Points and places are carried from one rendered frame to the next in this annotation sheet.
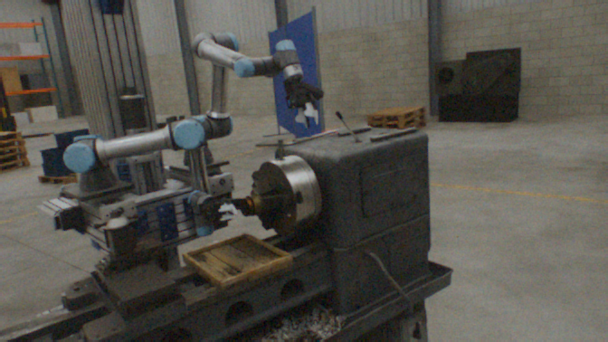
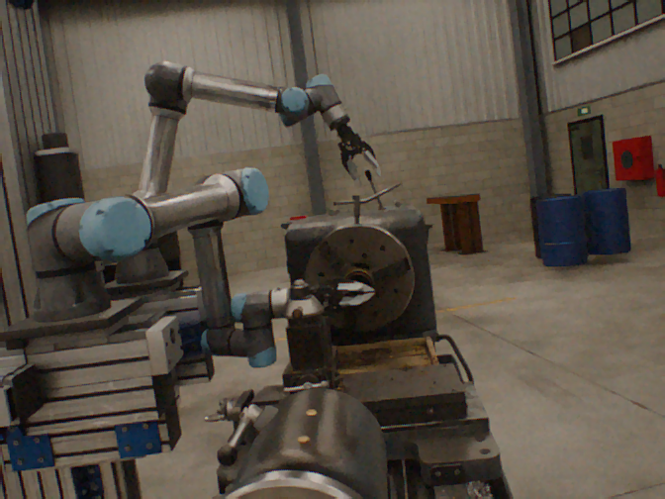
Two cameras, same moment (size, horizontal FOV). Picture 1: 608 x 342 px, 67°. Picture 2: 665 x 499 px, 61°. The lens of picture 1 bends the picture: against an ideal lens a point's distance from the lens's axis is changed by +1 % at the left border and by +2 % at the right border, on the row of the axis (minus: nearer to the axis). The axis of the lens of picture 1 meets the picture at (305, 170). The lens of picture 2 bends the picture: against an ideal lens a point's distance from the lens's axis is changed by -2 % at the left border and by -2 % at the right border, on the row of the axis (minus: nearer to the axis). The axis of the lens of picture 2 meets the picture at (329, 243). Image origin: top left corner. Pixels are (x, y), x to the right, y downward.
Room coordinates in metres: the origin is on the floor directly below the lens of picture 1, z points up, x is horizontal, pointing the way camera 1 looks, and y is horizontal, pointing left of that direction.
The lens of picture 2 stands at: (0.76, 1.42, 1.34)
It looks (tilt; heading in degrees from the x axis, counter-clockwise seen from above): 5 degrees down; 311
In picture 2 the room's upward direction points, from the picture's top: 8 degrees counter-clockwise
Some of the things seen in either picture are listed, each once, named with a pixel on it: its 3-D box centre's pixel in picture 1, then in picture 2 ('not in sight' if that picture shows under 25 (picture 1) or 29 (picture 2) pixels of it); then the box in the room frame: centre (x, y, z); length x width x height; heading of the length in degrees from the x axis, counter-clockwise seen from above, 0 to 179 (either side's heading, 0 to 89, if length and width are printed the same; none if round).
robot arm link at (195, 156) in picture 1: (197, 170); (211, 267); (2.01, 0.48, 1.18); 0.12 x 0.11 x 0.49; 100
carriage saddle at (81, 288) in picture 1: (120, 297); (357, 435); (1.42, 0.66, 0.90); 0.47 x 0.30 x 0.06; 35
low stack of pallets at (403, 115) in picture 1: (396, 120); not in sight; (9.72, -2.06, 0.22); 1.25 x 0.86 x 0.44; 143
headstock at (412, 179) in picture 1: (353, 178); (359, 265); (2.06, -0.22, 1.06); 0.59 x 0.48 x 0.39; 125
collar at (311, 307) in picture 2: (117, 221); (302, 306); (1.51, 0.67, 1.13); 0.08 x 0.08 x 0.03
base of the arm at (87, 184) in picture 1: (97, 175); (69, 289); (1.94, 0.90, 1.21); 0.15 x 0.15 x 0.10
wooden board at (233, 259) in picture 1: (235, 258); (366, 365); (1.67, 0.30, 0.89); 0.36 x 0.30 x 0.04; 35
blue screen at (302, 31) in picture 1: (291, 87); not in sight; (8.66, 0.11, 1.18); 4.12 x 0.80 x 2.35; 12
